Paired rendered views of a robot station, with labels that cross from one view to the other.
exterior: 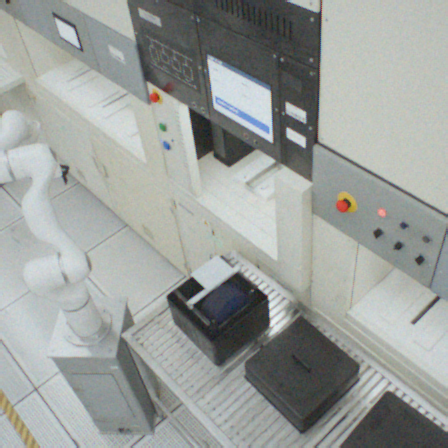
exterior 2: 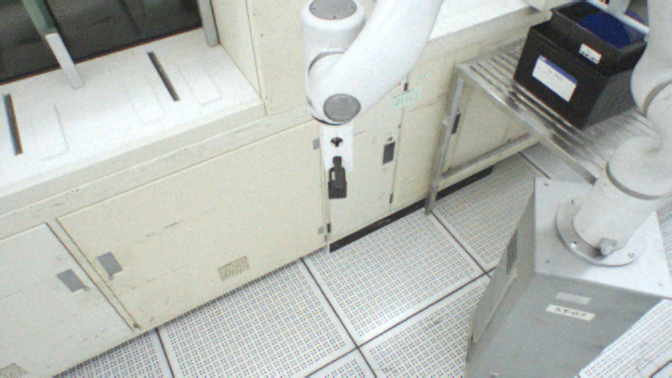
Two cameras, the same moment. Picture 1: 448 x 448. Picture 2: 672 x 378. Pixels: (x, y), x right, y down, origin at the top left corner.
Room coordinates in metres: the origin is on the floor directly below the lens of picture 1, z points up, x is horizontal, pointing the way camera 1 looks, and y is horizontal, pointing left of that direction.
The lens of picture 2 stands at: (1.81, 1.25, 1.63)
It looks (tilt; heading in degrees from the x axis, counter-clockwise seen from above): 50 degrees down; 275
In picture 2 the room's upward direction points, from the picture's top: straight up
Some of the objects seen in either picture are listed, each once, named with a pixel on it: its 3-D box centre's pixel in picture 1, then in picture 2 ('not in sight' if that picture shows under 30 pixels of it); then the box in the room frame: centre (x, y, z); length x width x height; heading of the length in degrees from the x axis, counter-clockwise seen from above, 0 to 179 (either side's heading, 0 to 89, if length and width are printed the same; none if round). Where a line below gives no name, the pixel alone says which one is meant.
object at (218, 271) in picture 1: (216, 297); (601, 39); (1.20, 0.06, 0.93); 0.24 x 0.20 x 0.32; 124
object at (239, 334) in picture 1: (219, 309); (589, 64); (1.20, 0.05, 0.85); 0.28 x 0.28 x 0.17; 34
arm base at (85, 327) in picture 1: (81, 312); (616, 205); (1.28, 0.58, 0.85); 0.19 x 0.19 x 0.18
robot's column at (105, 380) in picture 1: (111, 371); (542, 307); (1.28, 0.58, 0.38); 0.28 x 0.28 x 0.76; 80
